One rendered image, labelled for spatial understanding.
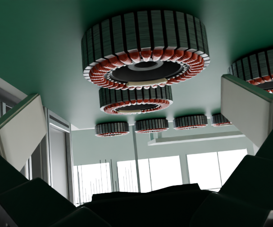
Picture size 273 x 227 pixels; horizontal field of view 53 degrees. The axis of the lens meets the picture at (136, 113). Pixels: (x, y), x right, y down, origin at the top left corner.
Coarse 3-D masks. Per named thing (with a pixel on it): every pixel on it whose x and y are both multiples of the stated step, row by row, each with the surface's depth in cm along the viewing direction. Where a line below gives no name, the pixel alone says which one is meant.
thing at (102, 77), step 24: (96, 24) 21; (120, 24) 20; (144, 24) 19; (168, 24) 20; (192, 24) 21; (96, 48) 21; (120, 48) 19; (144, 48) 19; (168, 48) 19; (192, 48) 20; (96, 72) 22; (120, 72) 27; (144, 72) 28; (168, 72) 27; (192, 72) 25
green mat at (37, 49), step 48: (0, 0) 17; (48, 0) 18; (96, 0) 19; (144, 0) 19; (192, 0) 20; (240, 0) 20; (0, 48) 24; (48, 48) 26; (240, 48) 30; (48, 96) 44; (96, 96) 48; (192, 96) 56
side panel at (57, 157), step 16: (48, 112) 54; (48, 128) 54; (64, 128) 70; (48, 144) 52; (64, 144) 74; (48, 160) 51; (64, 160) 73; (48, 176) 50; (64, 176) 71; (64, 192) 69
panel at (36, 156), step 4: (40, 144) 50; (36, 148) 50; (40, 148) 50; (36, 152) 50; (40, 152) 50; (32, 156) 50; (36, 156) 50; (40, 156) 50; (32, 160) 50; (36, 160) 50; (40, 160) 50; (32, 164) 49; (36, 164) 49; (40, 164) 50; (32, 168) 49; (36, 168) 49; (40, 168) 49; (32, 172) 49; (36, 172) 49; (40, 172) 49; (32, 176) 49; (36, 176) 49; (40, 176) 49
